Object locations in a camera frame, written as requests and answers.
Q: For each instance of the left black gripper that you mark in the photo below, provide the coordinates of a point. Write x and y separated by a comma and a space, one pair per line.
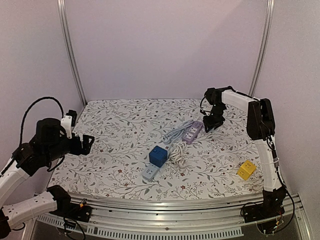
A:
86, 148

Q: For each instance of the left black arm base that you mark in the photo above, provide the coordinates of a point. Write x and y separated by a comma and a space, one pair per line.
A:
73, 211

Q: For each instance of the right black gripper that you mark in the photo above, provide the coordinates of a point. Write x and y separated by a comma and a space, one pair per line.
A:
213, 120

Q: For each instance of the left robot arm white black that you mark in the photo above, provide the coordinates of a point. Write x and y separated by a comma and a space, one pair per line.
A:
25, 161

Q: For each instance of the purple power strip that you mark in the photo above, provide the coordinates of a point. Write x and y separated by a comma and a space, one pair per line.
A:
192, 132

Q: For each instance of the blue cube socket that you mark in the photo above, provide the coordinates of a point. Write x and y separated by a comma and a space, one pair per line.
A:
158, 156

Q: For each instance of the aluminium front rail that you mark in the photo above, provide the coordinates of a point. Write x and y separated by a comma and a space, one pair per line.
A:
205, 219

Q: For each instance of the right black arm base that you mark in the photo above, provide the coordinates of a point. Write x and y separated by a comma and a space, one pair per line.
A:
252, 211

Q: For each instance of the right aluminium frame post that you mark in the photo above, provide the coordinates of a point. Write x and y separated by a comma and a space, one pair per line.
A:
270, 6

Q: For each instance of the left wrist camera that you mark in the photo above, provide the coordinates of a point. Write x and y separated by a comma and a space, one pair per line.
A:
51, 131

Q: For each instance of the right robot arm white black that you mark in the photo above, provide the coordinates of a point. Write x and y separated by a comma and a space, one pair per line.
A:
260, 127

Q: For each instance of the aluminium frame post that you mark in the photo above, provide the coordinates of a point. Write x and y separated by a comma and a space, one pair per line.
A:
61, 6
270, 6

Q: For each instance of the left aluminium frame post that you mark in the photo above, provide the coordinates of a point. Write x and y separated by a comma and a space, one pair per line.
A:
61, 6

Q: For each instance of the yellow cube socket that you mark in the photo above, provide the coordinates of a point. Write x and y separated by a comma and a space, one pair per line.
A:
246, 170

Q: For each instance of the floral patterned table mat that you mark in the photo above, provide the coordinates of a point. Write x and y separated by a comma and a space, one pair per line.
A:
125, 132

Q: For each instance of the grey-blue power strip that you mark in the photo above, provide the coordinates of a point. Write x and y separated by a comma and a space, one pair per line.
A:
150, 171

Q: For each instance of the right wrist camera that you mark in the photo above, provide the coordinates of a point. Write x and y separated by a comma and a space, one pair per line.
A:
214, 96

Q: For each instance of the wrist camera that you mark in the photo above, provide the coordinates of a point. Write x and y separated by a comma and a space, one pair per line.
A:
51, 131
214, 96

